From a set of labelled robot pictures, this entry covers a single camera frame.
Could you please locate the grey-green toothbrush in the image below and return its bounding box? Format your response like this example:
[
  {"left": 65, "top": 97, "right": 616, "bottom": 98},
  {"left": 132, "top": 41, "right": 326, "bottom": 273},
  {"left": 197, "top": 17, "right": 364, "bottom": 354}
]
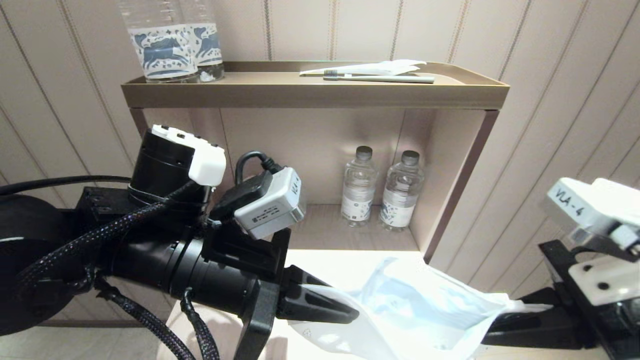
[{"left": 323, "top": 70, "right": 436, "bottom": 84}]

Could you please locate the white paper wrapper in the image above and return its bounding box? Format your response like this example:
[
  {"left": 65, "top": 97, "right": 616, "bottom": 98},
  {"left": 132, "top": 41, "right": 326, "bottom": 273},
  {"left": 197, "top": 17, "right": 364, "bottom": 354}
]
[{"left": 300, "top": 59, "right": 427, "bottom": 77}]

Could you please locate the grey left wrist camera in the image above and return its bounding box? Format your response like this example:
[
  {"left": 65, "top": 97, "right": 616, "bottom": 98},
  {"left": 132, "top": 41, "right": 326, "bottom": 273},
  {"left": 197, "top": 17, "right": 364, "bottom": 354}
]
[{"left": 234, "top": 167, "right": 305, "bottom": 241}]

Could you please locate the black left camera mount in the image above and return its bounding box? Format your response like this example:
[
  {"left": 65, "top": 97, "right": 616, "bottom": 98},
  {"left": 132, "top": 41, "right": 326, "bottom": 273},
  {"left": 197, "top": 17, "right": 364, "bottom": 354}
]
[{"left": 210, "top": 171, "right": 276, "bottom": 223}]

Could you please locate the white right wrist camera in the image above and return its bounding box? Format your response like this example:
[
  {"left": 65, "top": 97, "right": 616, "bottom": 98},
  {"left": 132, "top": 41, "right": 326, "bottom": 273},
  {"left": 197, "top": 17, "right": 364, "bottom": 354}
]
[{"left": 546, "top": 177, "right": 640, "bottom": 251}]

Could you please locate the beige wooden shelf cabinet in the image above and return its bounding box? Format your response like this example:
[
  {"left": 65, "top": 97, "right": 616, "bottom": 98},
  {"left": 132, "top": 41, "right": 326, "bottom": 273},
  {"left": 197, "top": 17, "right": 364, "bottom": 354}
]
[{"left": 131, "top": 107, "right": 501, "bottom": 360}]

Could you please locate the black braided cable sleeve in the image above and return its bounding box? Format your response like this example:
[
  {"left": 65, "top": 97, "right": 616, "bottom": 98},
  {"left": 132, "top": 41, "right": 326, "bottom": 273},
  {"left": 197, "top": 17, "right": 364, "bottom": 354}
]
[{"left": 15, "top": 182, "right": 221, "bottom": 360}]

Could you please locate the small clear water bottle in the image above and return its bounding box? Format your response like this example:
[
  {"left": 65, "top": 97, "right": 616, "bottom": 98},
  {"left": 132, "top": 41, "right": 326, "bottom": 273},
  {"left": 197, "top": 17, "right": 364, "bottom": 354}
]
[
  {"left": 341, "top": 146, "right": 378, "bottom": 227},
  {"left": 378, "top": 150, "right": 426, "bottom": 232}
]

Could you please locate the large blue-label water bottle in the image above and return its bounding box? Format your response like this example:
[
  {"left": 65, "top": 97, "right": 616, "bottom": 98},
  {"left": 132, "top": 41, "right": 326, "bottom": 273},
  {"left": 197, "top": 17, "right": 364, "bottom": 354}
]
[
  {"left": 181, "top": 0, "right": 226, "bottom": 82},
  {"left": 118, "top": 0, "right": 201, "bottom": 84}
]

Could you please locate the black left camera cable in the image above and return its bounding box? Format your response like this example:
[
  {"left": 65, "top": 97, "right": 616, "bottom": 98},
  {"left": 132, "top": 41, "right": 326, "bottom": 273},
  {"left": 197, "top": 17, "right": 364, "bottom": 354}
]
[{"left": 235, "top": 151, "right": 281, "bottom": 183}]

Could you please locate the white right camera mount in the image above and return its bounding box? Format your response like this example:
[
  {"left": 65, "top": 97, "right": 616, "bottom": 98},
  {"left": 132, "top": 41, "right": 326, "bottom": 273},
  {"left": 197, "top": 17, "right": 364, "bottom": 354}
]
[{"left": 567, "top": 254, "right": 640, "bottom": 307}]

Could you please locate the white blue patterned pouch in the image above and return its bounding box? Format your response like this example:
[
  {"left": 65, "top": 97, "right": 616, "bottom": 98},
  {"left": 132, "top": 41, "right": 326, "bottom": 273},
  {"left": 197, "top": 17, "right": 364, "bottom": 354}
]
[{"left": 289, "top": 256, "right": 551, "bottom": 360}]

